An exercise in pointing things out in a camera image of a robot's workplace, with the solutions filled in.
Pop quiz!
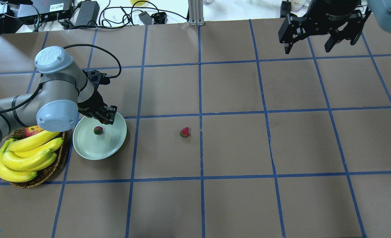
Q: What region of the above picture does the red yellow apple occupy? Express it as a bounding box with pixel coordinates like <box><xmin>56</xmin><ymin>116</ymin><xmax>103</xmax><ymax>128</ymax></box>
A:
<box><xmin>23</xmin><ymin>125</ymin><xmax>43</xmax><ymax>138</ymax></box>

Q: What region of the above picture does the light green plate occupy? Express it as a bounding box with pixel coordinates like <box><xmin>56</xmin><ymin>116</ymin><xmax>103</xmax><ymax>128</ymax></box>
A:
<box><xmin>72</xmin><ymin>112</ymin><xmax>127</xmax><ymax>161</ymax></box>

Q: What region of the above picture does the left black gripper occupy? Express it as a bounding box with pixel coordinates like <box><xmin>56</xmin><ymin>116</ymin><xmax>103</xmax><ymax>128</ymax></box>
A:
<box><xmin>77</xmin><ymin>70</ymin><xmax>117</xmax><ymax>125</ymax></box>

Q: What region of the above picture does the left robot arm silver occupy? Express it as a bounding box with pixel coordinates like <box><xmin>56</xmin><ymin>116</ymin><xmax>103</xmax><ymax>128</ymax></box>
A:
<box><xmin>0</xmin><ymin>44</ymin><xmax>122</xmax><ymax>143</ymax></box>

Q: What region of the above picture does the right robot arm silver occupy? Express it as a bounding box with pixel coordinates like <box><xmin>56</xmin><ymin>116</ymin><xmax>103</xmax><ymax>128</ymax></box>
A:
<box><xmin>278</xmin><ymin>0</ymin><xmax>391</xmax><ymax>54</ymax></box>

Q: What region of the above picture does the brown wicker basket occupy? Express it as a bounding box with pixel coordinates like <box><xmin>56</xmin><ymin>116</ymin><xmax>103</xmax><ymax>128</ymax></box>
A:
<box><xmin>9</xmin><ymin>130</ymin><xmax>72</xmax><ymax>189</ymax></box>

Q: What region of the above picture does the paired red strawberry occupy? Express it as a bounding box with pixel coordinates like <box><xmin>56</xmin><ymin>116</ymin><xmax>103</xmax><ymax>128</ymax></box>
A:
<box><xmin>179</xmin><ymin>127</ymin><xmax>191</xmax><ymax>138</ymax></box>

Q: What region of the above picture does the yellow banana bunch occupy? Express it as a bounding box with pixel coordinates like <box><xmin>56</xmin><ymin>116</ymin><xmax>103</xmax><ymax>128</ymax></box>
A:
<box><xmin>0</xmin><ymin>130</ymin><xmax>64</xmax><ymax>182</ymax></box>

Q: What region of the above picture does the black network switch box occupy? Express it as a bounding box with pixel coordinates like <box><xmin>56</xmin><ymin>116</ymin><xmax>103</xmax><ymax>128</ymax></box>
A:
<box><xmin>17</xmin><ymin>0</ymin><xmax>75</xmax><ymax>25</ymax></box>

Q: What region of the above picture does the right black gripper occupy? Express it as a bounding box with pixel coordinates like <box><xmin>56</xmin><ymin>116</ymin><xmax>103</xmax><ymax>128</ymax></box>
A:
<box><xmin>278</xmin><ymin>0</ymin><xmax>371</xmax><ymax>55</ymax></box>

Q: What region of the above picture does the single red strawberry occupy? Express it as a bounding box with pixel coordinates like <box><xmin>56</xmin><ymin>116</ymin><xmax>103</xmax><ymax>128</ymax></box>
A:
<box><xmin>93</xmin><ymin>126</ymin><xmax>104</xmax><ymax>135</ymax></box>

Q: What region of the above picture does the black power adapter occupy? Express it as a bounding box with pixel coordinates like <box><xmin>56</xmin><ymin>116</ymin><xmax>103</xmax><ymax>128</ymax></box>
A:
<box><xmin>75</xmin><ymin>0</ymin><xmax>99</xmax><ymax>26</ymax></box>

